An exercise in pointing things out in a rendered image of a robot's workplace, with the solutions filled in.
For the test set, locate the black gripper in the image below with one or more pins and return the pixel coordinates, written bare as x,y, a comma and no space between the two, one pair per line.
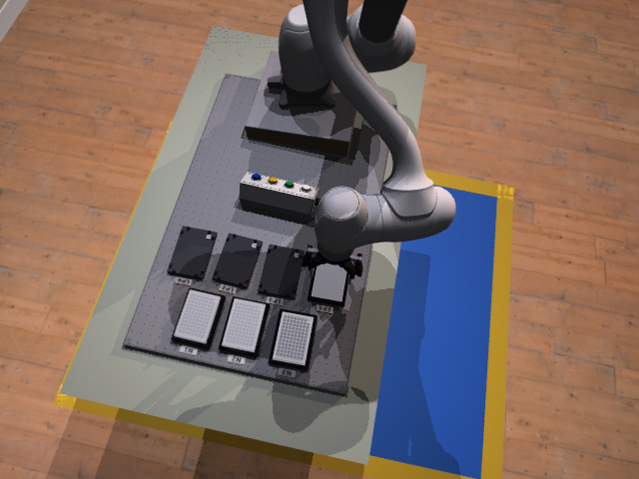
351,268

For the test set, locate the grey button panel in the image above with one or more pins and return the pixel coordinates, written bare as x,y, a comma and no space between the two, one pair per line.
279,196

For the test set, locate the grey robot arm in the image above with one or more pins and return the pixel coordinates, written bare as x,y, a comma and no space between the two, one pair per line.
317,48

